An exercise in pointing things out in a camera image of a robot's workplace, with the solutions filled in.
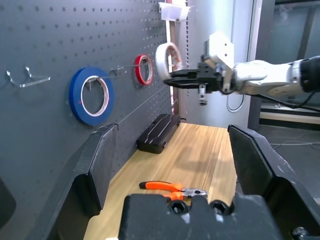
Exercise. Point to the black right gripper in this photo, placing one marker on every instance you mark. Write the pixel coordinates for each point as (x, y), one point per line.
(210, 77)

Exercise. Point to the blue tape roll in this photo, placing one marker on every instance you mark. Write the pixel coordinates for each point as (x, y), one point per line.
(75, 100)

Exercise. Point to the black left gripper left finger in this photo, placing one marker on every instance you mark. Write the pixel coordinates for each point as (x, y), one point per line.
(85, 162)

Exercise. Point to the orange black pliers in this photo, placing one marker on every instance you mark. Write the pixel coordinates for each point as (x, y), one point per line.
(160, 186)

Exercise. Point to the red tape roll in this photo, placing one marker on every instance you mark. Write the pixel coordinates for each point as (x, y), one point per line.
(137, 72)

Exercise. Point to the white tape roll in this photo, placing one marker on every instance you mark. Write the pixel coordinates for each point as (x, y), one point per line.
(160, 65)

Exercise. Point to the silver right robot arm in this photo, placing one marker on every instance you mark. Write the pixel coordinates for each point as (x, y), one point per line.
(262, 75)

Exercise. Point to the white plastic bin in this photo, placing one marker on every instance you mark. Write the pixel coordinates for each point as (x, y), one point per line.
(172, 12)

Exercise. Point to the black tool case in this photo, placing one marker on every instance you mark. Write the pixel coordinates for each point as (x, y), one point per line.
(157, 135)

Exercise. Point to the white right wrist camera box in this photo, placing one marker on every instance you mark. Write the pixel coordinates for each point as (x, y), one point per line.
(221, 47)

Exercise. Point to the silver double-prong peg hook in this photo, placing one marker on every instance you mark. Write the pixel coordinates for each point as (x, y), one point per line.
(116, 71)
(96, 78)

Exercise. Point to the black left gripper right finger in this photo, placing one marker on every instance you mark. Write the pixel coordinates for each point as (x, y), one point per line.
(265, 165)

